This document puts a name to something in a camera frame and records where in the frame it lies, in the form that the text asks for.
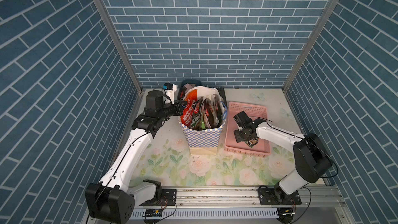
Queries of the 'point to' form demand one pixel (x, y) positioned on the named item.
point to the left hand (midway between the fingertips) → (191, 102)
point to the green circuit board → (154, 212)
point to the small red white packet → (209, 112)
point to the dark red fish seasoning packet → (218, 110)
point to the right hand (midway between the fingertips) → (240, 136)
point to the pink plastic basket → (262, 149)
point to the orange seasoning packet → (189, 97)
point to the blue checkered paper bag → (203, 142)
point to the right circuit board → (285, 214)
